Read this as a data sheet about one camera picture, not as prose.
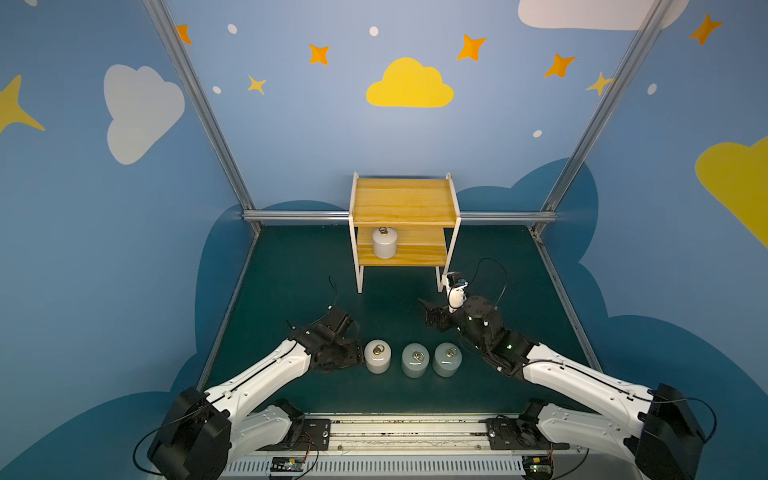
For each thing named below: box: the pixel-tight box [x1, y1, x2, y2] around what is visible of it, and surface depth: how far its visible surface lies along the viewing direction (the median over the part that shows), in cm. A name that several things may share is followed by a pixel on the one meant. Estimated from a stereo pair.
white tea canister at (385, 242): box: [372, 226, 398, 260], surface depth 89 cm
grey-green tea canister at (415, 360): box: [401, 342, 430, 379], surface depth 82 cm
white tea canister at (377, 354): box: [364, 339, 392, 375], surface depth 82 cm
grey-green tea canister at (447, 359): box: [432, 342, 463, 378], surface depth 82 cm
